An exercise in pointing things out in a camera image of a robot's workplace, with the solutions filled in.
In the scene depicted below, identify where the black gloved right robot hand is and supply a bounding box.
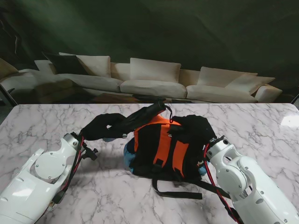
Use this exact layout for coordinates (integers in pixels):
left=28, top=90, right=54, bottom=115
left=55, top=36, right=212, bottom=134
left=168, top=114, right=219, bottom=151

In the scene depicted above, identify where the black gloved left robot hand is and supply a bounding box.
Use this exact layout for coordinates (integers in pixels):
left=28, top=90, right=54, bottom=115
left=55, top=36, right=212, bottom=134
left=81, top=113, right=128, bottom=142

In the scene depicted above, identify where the orange and blue backpack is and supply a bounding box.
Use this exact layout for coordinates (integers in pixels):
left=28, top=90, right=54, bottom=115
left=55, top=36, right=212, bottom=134
left=123, top=115, right=234, bottom=200

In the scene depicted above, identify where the blue and black umbrella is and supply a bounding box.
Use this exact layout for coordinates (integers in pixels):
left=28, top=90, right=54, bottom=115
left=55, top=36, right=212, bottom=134
left=102, top=101, right=174, bottom=143

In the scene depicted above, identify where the dark low coffee table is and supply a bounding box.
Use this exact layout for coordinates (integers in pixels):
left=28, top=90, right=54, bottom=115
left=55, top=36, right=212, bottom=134
left=132, top=93, right=170, bottom=104

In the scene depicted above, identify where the cream white back pillow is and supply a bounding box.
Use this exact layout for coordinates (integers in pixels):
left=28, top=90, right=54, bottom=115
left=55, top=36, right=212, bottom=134
left=129, top=57, right=182, bottom=84
left=75, top=55, right=111, bottom=78
left=197, top=66, right=259, bottom=88

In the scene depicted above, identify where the cream white sofa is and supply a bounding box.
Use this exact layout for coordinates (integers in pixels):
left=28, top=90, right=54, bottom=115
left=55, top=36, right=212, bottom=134
left=0, top=52, right=283, bottom=104

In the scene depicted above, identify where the dark brown sofa cushion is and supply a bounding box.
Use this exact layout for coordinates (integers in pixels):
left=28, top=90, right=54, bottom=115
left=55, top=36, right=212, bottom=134
left=43, top=53, right=89, bottom=76

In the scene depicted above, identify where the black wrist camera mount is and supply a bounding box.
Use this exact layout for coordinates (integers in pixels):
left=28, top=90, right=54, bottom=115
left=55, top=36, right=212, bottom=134
left=81, top=144, right=99, bottom=161

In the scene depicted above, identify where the red and black arm cable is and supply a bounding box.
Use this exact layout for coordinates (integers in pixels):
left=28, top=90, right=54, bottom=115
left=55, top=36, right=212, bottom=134
left=48, top=136, right=86, bottom=210
left=201, top=143, right=244, bottom=224

